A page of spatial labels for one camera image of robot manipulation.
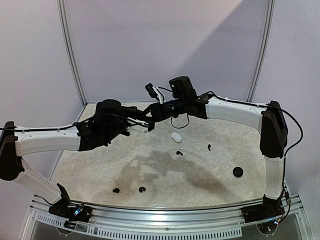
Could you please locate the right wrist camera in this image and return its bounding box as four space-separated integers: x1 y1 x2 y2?
145 83 166 104

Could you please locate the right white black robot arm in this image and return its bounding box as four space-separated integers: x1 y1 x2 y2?
143 76 288 218

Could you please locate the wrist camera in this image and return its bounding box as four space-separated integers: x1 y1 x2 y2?
145 83 166 104
127 117 155 133

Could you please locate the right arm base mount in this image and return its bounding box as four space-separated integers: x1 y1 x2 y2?
241 195 284 223

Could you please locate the right aluminium corner post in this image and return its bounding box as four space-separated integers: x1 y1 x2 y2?
246 0 275 102

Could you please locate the black ear-hook earbud left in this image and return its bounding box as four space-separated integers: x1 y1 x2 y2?
113 188 120 194

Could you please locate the black round charging case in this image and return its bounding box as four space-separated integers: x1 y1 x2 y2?
232 166 244 178

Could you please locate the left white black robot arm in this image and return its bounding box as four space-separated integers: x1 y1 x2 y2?
0 99 141 217

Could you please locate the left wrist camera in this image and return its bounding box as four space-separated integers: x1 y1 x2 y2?
127 117 155 133

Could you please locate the white earbud charging case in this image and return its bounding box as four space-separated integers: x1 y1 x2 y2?
171 132 183 144

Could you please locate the black ear-hook earbud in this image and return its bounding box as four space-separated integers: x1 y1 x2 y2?
138 186 146 193
113 188 120 194

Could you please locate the black ear-hook earbud right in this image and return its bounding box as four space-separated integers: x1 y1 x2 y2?
138 186 146 193

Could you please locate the aluminium front rail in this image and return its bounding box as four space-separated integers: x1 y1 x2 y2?
22 195 312 240

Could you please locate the left aluminium corner post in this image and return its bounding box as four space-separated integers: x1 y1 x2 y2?
57 0 88 107

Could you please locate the aluminium corner post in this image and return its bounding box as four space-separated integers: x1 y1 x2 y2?
246 0 275 102
57 0 88 107

